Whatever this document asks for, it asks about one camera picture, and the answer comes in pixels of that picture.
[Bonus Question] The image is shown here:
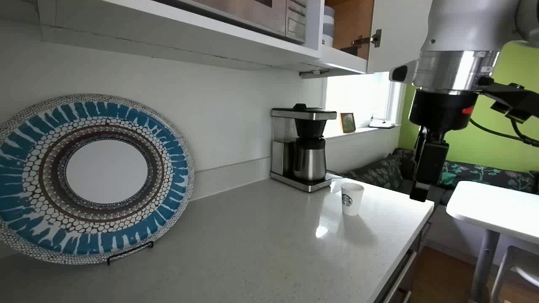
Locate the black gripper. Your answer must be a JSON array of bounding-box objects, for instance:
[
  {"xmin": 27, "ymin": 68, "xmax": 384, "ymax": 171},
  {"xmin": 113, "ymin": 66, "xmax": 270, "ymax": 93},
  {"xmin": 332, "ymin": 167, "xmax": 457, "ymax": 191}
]
[{"xmin": 408, "ymin": 88, "xmax": 480, "ymax": 204}]

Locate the white paper cup green logo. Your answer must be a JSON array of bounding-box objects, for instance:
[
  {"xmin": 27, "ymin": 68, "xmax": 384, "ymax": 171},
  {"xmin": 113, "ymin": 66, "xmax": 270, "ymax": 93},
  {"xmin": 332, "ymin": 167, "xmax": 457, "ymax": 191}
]
[{"xmin": 339, "ymin": 181, "xmax": 366, "ymax": 218}]

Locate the dark floral patterned cushion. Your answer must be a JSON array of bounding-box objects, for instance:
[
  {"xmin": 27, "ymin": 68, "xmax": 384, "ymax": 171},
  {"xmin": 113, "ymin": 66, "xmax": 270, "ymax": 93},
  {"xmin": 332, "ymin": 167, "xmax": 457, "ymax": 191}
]
[{"xmin": 347, "ymin": 147, "xmax": 539, "ymax": 196}]

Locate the white side table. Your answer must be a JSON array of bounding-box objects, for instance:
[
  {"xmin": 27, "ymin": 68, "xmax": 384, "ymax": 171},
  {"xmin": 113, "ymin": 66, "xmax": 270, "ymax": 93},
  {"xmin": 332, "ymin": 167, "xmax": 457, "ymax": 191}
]
[{"xmin": 445, "ymin": 181, "xmax": 539, "ymax": 303}]

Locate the small framed picture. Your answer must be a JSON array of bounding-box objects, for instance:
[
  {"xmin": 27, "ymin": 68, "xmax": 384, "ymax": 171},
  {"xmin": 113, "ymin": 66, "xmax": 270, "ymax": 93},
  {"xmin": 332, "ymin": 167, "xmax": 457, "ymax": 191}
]
[{"xmin": 339, "ymin": 112, "xmax": 357, "ymax": 135}]

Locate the steel drip coffee maker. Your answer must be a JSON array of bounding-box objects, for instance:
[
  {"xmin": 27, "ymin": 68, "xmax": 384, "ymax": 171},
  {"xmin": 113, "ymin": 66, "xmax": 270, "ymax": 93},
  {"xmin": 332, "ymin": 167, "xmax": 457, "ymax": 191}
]
[{"xmin": 270, "ymin": 103, "xmax": 339, "ymax": 196}]

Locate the open white cabinet door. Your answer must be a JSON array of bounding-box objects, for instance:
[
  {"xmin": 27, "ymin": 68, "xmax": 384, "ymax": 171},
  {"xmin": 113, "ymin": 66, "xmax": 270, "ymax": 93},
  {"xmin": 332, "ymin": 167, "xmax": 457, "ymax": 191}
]
[{"xmin": 366, "ymin": 0, "xmax": 438, "ymax": 76}]

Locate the silver microwave oven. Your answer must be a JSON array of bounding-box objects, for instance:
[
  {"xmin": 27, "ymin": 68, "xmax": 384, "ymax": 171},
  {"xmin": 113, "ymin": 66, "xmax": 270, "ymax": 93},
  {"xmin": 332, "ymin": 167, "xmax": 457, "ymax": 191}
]
[{"xmin": 160, "ymin": 0, "xmax": 310, "ymax": 46}]

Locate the blue patterned decorative plate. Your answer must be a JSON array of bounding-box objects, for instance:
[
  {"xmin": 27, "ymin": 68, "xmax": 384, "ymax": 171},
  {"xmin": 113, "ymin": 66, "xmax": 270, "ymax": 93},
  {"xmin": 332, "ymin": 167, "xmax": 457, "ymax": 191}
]
[{"xmin": 0, "ymin": 93, "xmax": 196, "ymax": 267}]

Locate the silver drawer handle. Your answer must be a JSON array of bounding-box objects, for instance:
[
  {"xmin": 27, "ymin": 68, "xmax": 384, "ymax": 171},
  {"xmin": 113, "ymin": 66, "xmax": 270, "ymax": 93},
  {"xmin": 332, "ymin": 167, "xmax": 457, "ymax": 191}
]
[{"xmin": 379, "ymin": 250, "xmax": 421, "ymax": 303}]

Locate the black wire plate stand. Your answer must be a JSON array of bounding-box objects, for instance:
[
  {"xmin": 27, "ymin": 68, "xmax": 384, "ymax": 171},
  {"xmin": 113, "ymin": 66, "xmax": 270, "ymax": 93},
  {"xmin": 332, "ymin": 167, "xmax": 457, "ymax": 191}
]
[{"xmin": 105, "ymin": 240, "xmax": 157, "ymax": 267}]

